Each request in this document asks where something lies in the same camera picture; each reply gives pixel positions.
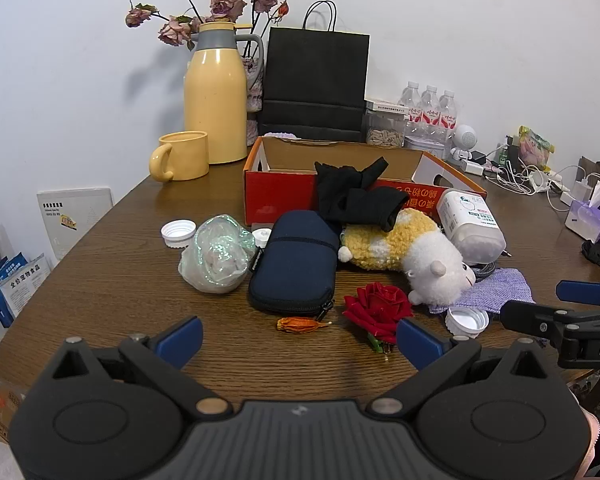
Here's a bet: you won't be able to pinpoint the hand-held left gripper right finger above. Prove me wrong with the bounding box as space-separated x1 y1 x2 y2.
369 317 548 416

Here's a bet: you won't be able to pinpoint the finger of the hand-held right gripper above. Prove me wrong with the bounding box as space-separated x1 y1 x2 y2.
500 300 573 348
555 280 600 307

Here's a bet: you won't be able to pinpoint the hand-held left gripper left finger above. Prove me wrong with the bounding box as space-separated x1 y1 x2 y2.
52 316 232 416

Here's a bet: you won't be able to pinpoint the purple knit cloth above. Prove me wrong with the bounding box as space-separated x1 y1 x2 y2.
427 267 536 316

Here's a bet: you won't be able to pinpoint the grey braided cable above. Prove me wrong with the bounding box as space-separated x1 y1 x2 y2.
472 259 502 282

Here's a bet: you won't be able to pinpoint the yellow white plush sheep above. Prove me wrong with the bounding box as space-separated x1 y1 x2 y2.
337 208 477 307

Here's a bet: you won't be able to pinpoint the translucent plastic bag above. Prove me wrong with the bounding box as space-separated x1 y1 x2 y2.
178 214 257 293

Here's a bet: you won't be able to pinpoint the navy zip pouch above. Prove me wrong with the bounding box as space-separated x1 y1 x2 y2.
248 210 341 316

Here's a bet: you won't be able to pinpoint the black cloth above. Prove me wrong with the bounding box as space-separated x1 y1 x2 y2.
315 157 411 233

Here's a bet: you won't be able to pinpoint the red cardboard box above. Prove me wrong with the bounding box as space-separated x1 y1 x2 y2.
244 136 487 226

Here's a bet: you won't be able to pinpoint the large white bottle cap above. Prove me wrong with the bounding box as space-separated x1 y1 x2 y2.
445 306 489 337
161 220 197 250

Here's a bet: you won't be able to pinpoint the red rose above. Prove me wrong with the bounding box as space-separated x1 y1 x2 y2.
342 282 414 353

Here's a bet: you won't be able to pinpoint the purple tissue box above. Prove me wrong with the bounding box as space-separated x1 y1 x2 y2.
565 180 600 241

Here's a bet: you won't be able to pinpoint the dried orange flower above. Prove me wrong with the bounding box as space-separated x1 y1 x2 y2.
276 316 333 335

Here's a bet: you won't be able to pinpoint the brown paper bag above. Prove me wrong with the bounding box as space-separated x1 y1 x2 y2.
577 156 600 187

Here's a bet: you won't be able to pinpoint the yellow snack packet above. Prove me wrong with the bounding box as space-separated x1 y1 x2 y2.
517 126 556 168

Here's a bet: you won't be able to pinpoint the blue printed packets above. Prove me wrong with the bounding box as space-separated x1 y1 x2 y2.
0 255 53 328

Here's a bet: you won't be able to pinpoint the yellow mug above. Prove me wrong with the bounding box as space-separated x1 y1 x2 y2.
149 131 210 182

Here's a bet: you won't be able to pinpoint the printed tin box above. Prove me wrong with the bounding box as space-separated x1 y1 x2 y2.
405 135 448 161

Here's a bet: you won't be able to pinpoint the white robot toy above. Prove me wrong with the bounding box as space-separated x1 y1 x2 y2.
450 125 479 172

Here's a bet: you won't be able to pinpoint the clear jar of seeds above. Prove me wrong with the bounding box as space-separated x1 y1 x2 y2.
364 99 412 149

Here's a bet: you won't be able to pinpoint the water bottle red label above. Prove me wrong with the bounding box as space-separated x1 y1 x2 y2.
420 85 441 142
437 90 458 143
400 81 423 141

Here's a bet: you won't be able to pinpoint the yellow thermos jug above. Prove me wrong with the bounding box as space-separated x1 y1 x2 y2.
184 22 265 165

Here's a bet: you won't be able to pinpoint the pink wrapped vase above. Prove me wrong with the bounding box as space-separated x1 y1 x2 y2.
244 55 266 133

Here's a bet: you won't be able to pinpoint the black paper bag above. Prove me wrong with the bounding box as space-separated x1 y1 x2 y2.
257 1 371 143

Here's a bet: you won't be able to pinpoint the dried pink rose bouquet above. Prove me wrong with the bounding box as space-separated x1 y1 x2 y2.
125 0 291 58

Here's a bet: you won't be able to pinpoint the tangle of white cables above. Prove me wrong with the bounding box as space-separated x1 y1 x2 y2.
485 160 573 198

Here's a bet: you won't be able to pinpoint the white wall panel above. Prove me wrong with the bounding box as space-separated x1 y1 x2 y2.
36 187 115 261

